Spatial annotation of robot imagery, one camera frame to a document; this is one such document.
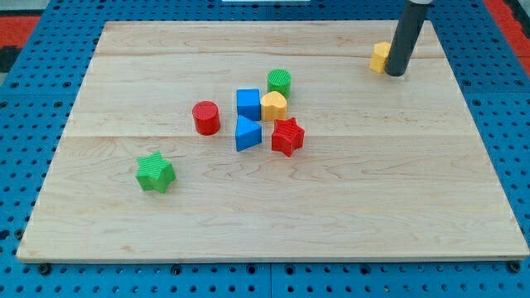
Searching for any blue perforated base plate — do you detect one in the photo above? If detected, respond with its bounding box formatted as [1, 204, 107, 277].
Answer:
[1, 0, 529, 297]

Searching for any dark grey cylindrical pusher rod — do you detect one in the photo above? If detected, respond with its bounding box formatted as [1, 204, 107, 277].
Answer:
[385, 0, 432, 77]

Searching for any green star block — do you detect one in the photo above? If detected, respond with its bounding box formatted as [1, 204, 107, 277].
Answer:
[136, 151, 176, 193]

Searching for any blue cube block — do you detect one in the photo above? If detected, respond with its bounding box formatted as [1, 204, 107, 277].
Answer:
[236, 89, 261, 121]

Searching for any blue triangle block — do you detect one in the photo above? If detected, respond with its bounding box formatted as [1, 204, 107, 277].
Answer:
[234, 115, 262, 151]

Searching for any yellow heart block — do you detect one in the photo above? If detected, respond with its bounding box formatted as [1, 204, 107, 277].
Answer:
[260, 91, 287, 121]

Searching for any green cylinder block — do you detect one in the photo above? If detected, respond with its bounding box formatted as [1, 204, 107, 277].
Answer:
[267, 69, 292, 99]

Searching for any red star block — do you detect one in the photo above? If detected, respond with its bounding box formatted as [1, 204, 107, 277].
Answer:
[272, 118, 305, 157]

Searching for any red cylinder block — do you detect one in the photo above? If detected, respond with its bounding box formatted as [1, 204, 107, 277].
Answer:
[192, 101, 220, 136]

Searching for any yellow hexagon block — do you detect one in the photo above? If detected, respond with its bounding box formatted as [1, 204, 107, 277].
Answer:
[369, 41, 391, 74]

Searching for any light wooden board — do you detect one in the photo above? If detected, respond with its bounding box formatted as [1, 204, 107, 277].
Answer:
[17, 21, 529, 264]

